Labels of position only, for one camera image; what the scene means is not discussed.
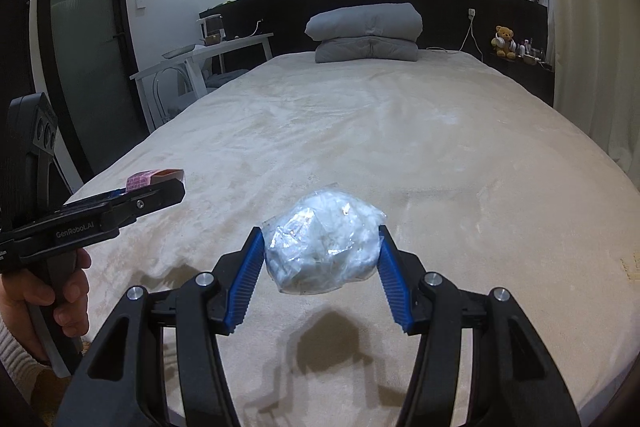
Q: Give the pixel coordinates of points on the large white plastic bag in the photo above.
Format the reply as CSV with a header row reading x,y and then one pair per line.
x,y
328,239

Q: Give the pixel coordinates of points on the white desk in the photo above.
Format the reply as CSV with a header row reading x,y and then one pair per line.
x,y
190,61

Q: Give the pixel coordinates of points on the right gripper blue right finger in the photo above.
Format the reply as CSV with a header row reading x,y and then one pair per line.
x,y
394,280

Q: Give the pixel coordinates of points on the grey pillow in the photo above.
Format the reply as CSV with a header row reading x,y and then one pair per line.
x,y
359,48

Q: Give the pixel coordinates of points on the cream curtain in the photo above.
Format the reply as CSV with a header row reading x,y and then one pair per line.
x,y
596,61

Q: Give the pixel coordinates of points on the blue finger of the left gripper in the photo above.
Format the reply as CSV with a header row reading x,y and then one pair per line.
x,y
97,199

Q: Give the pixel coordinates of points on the bottles on nightstand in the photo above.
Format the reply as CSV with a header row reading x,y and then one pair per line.
x,y
532,56

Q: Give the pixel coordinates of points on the brown teddy bear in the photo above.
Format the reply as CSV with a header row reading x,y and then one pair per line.
x,y
503,43

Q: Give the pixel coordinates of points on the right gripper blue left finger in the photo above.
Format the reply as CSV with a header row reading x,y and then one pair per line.
x,y
247,264

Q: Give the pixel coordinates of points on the pink printed carton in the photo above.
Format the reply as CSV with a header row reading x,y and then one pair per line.
x,y
150,177

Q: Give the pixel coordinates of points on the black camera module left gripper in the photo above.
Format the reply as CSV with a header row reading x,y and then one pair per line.
x,y
30,134

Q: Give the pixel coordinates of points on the folded grey quilt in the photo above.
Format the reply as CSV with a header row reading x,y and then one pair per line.
x,y
389,20

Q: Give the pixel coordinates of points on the black headboard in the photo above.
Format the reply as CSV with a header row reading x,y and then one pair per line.
x,y
494,31

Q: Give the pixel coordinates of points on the beige plush bed blanket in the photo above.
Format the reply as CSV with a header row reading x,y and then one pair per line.
x,y
484,182

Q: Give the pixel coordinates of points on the left bare hand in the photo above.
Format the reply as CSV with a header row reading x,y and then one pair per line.
x,y
21,289

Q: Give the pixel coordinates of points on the white chair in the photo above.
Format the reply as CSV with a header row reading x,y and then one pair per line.
x,y
172,91

